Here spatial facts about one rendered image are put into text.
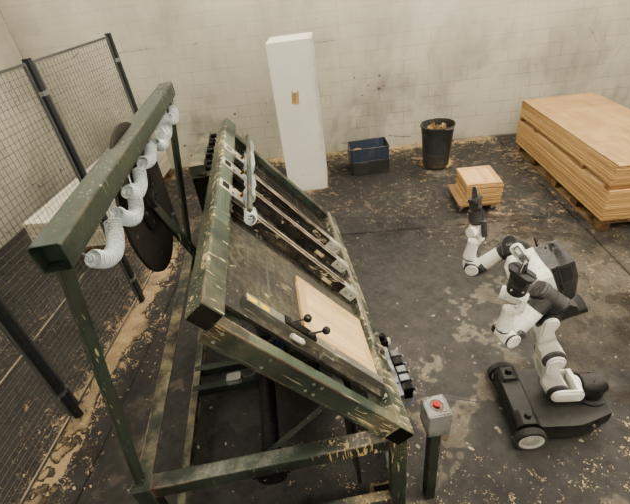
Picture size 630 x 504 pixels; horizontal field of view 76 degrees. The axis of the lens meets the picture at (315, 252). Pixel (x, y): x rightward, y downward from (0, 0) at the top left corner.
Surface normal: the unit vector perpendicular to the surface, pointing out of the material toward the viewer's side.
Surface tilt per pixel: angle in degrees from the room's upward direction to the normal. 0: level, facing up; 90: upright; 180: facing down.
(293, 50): 90
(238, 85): 90
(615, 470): 0
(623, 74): 90
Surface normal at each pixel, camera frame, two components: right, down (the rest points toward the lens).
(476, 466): -0.11, -0.81
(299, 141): -0.02, 0.58
